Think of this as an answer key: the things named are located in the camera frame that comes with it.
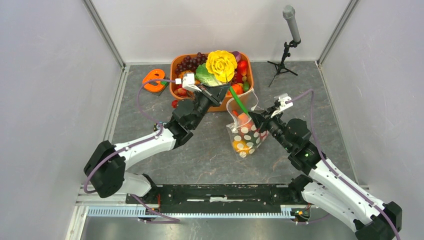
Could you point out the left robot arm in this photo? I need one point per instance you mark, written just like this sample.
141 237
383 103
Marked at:
106 169

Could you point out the toy napa cabbage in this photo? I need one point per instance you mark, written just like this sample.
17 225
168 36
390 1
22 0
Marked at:
206 78

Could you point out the toy peach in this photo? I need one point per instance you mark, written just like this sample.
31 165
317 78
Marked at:
244 120

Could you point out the small blue robot toy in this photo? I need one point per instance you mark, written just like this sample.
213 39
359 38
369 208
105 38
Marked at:
157 126

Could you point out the orange toy bell pepper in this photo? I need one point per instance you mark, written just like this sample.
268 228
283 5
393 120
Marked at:
237 89

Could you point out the green toy scallion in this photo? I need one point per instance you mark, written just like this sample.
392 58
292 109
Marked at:
238 101

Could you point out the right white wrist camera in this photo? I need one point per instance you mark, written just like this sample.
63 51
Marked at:
281 103

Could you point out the grey microphone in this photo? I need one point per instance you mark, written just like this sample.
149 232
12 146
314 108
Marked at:
288 14

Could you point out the yellow toy flower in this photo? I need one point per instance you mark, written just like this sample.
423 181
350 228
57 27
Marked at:
222 65

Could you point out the yellow toy mango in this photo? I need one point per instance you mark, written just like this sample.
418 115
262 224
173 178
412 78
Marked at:
241 147

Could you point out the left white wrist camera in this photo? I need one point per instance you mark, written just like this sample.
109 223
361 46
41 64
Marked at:
188 82

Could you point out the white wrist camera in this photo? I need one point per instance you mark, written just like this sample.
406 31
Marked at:
281 103
188 82

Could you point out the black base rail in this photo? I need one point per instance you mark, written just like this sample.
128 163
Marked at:
223 198

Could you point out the orange plastic basket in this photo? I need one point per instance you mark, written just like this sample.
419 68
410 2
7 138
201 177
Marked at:
249 78

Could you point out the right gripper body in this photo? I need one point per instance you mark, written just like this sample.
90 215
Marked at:
267 123

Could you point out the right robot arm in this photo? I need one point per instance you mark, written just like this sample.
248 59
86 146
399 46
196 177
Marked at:
324 186

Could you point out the dark toy grapes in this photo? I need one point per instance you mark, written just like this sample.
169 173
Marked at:
190 63

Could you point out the black tripod stand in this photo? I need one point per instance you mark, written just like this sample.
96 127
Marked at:
280 67

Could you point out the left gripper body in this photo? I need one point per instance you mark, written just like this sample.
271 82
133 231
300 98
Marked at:
211 98

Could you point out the clear polka-dot zip bag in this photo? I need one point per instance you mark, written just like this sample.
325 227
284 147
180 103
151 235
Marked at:
251 136

